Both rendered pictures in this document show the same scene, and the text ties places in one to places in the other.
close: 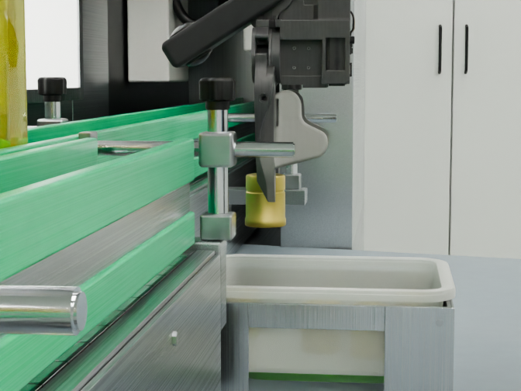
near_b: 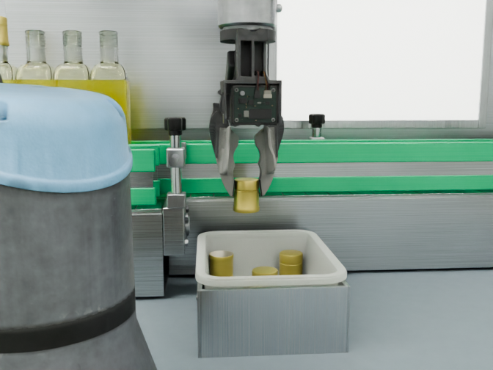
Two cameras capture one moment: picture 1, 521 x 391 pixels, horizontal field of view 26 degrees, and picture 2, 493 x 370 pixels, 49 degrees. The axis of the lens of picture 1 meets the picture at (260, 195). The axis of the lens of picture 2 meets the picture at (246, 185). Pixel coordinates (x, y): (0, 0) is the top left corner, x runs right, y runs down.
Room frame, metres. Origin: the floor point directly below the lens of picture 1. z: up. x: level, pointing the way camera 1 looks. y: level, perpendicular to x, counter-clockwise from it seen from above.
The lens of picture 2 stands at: (0.83, -0.71, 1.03)
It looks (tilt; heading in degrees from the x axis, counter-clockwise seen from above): 9 degrees down; 79
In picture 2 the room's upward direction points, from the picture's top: straight up
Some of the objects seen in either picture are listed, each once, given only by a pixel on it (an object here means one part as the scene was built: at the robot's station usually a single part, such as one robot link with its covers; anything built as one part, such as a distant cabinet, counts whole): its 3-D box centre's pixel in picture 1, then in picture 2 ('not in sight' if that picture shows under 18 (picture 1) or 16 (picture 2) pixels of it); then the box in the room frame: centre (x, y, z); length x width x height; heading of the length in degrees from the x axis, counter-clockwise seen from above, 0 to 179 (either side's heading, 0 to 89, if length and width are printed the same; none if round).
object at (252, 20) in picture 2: not in sight; (249, 15); (0.97, -0.03, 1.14); 0.08 x 0.08 x 0.05
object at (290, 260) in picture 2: not in sight; (290, 266); (1.04, 0.02, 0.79); 0.04 x 0.04 x 0.04
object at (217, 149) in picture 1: (187, 158); (177, 160); (0.88, 0.06, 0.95); 0.17 x 0.03 x 0.12; 83
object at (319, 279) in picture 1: (322, 319); (263, 281); (0.98, -0.05, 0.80); 0.22 x 0.17 x 0.09; 83
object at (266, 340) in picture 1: (291, 328); (260, 281); (0.98, -0.03, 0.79); 0.27 x 0.17 x 0.08; 83
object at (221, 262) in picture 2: not in sight; (221, 268); (0.94, 0.03, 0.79); 0.04 x 0.04 x 0.04
